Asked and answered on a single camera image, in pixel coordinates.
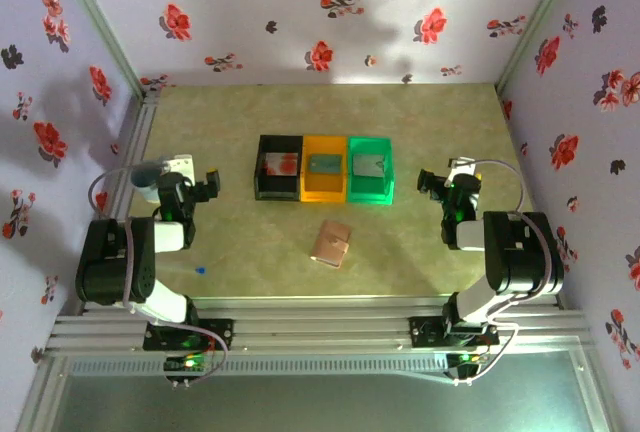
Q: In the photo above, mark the aluminium corner post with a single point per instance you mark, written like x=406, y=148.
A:
x=536, y=22
x=102, y=22

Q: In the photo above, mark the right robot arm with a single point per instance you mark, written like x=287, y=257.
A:
x=520, y=257

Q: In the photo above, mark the clear tube with blue cap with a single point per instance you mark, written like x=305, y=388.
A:
x=201, y=270

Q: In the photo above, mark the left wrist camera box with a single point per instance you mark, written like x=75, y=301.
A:
x=177, y=164

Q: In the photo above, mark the orange plastic bin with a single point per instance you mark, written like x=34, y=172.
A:
x=325, y=187

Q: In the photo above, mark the controller board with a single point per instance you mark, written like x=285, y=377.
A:
x=465, y=358
x=187, y=363

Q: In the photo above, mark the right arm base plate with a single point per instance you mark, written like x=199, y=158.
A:
x=420, y=332

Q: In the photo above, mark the right controller board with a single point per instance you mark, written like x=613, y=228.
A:
x=465, y=358

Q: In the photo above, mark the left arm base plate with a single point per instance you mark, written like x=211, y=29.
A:
x=222, y=332

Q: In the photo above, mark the black plastic bin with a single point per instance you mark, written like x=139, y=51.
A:
x=262, y=172

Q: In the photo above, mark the aluminium side rail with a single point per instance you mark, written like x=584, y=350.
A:
x=146, y=117

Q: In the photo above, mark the teal credit card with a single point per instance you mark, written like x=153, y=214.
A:
x=326, y=164

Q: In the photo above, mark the left controller board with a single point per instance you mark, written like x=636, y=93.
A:
x=187, y=363

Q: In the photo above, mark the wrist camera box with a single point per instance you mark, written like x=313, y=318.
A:
x=177, y=164
x=460, y=165

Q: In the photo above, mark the pink card holder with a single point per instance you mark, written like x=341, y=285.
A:
x=331, y=244

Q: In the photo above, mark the grey VIP credit card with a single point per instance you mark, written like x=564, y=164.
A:
x=367, y=165

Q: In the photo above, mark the green plastic bin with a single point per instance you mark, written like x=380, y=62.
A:
x=370, y=189

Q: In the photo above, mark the red flower credit card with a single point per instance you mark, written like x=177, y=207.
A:
x=281, y=165

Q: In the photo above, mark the aluminium frame rail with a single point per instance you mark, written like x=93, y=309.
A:
x=320, y=322

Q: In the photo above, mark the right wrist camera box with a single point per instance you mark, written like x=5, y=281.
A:
x=460, y=165

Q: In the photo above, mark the light blue mug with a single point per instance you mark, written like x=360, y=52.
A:
x=145, y=187

